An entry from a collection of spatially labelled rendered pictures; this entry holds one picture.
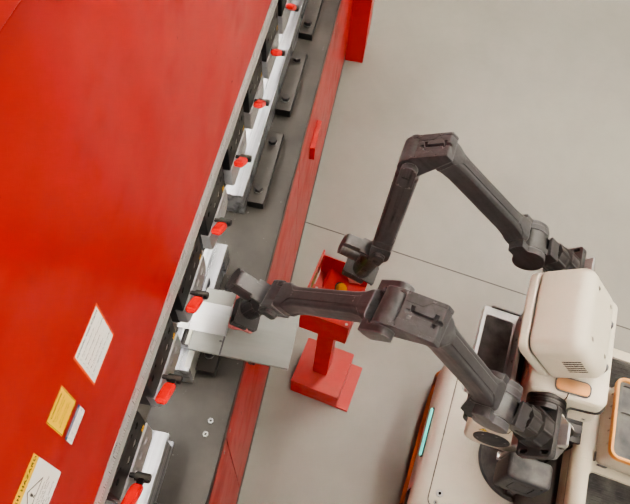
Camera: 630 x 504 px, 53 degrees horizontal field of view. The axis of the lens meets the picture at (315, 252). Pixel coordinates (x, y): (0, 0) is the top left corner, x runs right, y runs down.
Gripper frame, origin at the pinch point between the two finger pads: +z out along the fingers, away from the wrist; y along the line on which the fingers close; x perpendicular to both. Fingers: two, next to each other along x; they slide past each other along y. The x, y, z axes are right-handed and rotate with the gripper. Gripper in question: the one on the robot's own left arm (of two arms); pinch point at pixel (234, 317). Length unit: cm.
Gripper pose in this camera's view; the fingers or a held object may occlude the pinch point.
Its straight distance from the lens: 165.9
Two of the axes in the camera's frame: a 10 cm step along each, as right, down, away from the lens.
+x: 8.1, 4.2, 4.0
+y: -1.9, 8.5, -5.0
